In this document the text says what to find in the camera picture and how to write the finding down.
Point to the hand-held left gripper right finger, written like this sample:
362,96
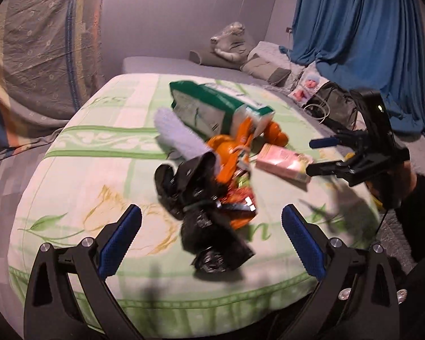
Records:
302,244

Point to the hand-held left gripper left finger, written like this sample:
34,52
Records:
122,244

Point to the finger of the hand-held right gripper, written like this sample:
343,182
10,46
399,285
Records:
326,143
322,169

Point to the pink cardboard box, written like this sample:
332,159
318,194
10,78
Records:
279,159

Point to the orange peel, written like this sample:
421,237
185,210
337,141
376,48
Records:
277,134

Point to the shiny orange snack wrapper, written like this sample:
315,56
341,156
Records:
241,205

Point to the black plastic bag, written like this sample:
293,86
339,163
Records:
198,191

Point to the orange plastic bag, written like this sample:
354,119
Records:
230,152

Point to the white foam net sleeve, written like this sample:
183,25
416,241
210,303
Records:
177,131

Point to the green and white carton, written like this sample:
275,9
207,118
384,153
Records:
205,102

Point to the person's right forearm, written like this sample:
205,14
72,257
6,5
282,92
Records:
419,216

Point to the baby picture box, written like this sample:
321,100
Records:
308,86

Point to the green floral bed sheet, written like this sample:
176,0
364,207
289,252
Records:
92,170

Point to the light grey fleece blanket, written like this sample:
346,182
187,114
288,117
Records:
276,51

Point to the blue curtain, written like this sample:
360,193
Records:
357,24

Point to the grey checkered carpet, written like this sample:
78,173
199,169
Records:
10,191

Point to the plush tiger in plastic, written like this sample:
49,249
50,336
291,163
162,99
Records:
233,40

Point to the striped grey hanging sheet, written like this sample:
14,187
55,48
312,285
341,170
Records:
39,42

